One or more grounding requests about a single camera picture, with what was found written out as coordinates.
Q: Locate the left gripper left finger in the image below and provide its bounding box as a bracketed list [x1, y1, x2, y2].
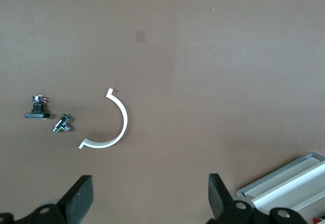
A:
[15, 175, 94, 224]

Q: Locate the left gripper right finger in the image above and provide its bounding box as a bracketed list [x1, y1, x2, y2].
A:
[207, 173, 254, 224]

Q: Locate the white drawer cabinet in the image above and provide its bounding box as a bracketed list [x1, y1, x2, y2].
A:
[237, 151, 325, 224]

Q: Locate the black push button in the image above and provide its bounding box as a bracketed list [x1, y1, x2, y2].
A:
[24, 95, 52, 121]

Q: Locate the small metal fitting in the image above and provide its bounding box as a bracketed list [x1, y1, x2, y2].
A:
[52, 113, 73, 135]

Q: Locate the white curved bracket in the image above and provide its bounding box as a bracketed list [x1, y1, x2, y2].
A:
[78, 87, 128, 150]

